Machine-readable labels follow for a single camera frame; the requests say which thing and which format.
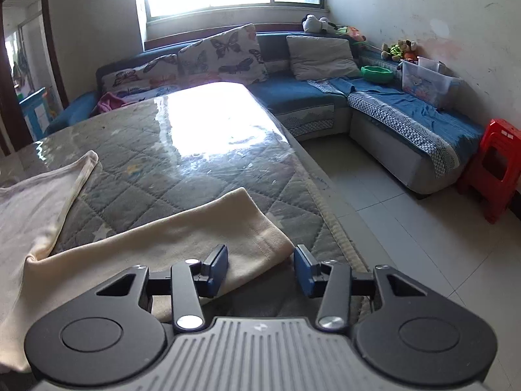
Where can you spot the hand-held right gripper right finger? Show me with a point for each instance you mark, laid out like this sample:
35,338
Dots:
302,271

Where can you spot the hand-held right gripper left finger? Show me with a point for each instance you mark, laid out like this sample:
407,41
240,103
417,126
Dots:
218,268

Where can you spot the cream pants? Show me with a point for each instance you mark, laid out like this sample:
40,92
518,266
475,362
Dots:
122,244

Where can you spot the blue corner sofa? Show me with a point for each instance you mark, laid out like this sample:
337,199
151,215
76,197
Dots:
325,93

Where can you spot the blue sofa blanket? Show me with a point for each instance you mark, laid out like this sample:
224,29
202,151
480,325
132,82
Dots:
407,106

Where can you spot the pink cloth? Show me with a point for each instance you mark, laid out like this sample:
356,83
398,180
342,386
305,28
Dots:
106,103

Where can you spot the butterfly print cushion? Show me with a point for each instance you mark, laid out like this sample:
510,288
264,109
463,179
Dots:
195,61

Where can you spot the green plastic basin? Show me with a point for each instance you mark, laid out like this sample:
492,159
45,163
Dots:
377,74

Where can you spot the red plastic stool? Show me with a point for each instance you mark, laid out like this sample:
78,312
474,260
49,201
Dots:
490,169

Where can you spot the grey pillow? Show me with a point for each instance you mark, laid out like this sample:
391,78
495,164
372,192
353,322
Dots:
321,56

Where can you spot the clear plastic storage box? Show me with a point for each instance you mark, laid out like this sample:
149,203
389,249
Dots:
427,83

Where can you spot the blue cabinet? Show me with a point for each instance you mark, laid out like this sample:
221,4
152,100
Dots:
36,112

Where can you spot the brown plush toy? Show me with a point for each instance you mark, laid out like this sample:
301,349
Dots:
401,50

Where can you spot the colourful toy pile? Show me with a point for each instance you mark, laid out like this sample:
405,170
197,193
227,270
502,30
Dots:
351,32

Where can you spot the black and white plush toy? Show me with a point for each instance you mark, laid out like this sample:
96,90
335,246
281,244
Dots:
316,23

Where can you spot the wooden door frame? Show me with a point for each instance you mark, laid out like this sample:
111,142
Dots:
40,49

